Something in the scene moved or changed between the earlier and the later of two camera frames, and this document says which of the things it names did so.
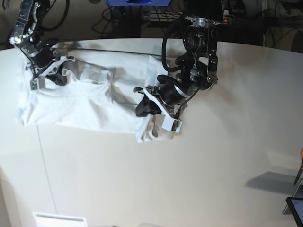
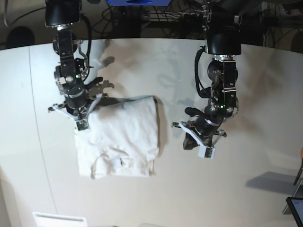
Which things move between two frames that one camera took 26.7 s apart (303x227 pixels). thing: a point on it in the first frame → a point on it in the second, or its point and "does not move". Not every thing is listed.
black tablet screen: [295, 205] does not move
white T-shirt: [99, 91] → [122, 139]
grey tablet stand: [298, 194] does not move
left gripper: [40, 54] → [76, 98]
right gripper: [169, 94] → [206, 125]
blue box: [137, 2] does not move
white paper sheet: [44, 220] does not move
